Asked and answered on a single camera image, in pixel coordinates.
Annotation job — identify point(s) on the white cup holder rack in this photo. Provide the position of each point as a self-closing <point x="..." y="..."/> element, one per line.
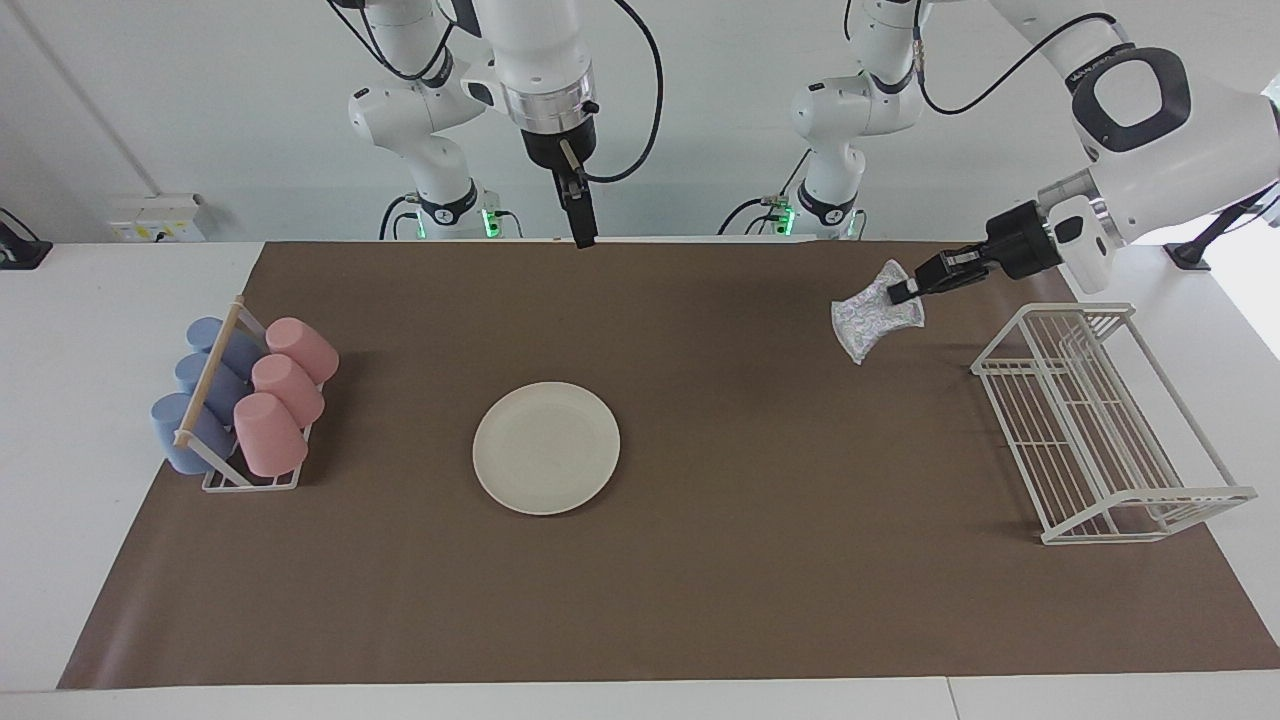
<point x="208" y="384"/>

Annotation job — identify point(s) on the pink plastic cup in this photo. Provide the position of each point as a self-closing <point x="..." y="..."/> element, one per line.
<point x="303" y="348"/>
<point x="270" y="435"/>
<point x="290" y="388"/>

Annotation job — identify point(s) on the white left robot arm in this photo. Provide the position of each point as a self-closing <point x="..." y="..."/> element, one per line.
<point x="1150" y="150"/>

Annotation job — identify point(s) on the blue plastic cup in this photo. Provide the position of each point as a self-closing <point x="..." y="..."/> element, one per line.
<point x="226" y="388"/>
<point x="240" y="348"/>
<point x="170" y="430"/>

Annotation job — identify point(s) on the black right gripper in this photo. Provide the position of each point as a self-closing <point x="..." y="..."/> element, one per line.
<point x="550" y="150"/>

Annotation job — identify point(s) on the brown table mat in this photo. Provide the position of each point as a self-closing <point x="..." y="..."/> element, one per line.
<point x="760" y="580"/>

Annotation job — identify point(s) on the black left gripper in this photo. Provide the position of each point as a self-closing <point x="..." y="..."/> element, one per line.
<point x="1020" y="242"/>

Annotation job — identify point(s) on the small black clamp mount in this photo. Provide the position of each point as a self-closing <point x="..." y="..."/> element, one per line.
<point x="20" y="250"/>

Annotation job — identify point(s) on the cream round plate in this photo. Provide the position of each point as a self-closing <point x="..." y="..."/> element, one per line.
<point x="546" y="448"/>

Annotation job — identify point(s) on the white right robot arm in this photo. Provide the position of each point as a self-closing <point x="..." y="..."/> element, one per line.
<point x="540" y="50"/>

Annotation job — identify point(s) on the white wall outlet box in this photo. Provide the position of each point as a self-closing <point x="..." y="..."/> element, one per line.
<point x="155" y="218"/>

